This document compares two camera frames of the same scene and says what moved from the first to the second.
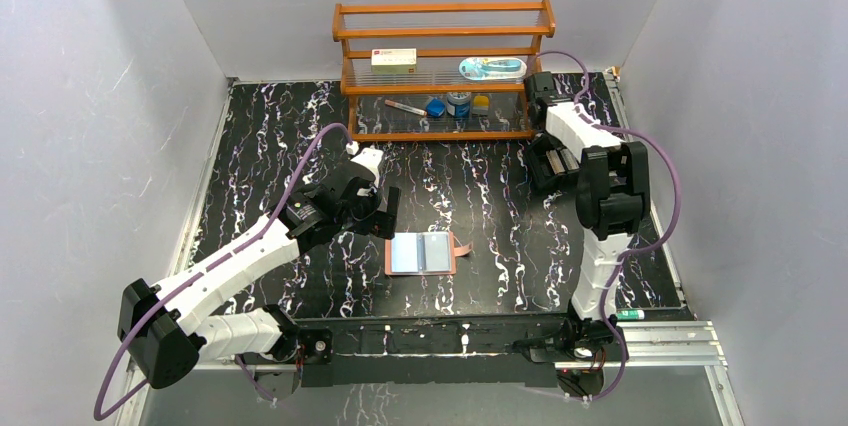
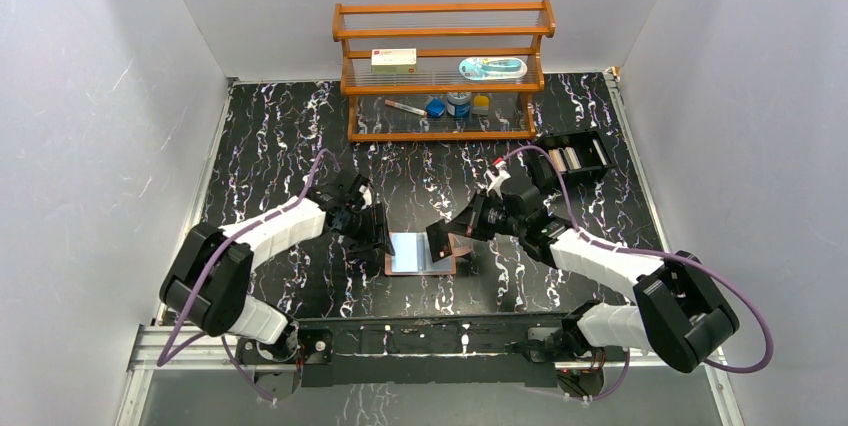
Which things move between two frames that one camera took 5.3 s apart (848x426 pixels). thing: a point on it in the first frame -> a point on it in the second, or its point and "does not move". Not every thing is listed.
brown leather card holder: (423, 253) does not move
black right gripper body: (536, 129) -> (490, 216)
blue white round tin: (458, 104) does not move
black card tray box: (550, 161) does not move
